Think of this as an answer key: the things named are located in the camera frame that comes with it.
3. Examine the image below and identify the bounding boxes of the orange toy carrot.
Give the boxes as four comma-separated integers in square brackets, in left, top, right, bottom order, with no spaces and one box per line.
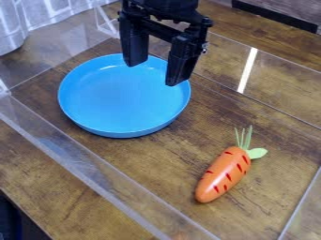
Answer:
[194,127,269,203]

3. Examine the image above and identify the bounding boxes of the clear acrylic enclosure wall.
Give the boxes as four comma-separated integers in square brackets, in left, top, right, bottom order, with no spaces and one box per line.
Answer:
[0,81,321,240]

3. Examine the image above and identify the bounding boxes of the blue round tray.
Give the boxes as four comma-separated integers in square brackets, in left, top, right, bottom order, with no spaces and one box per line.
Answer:
[58,53,191,138]

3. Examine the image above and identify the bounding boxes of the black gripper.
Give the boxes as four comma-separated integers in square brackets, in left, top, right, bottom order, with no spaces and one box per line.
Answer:
[119,0,213,86]

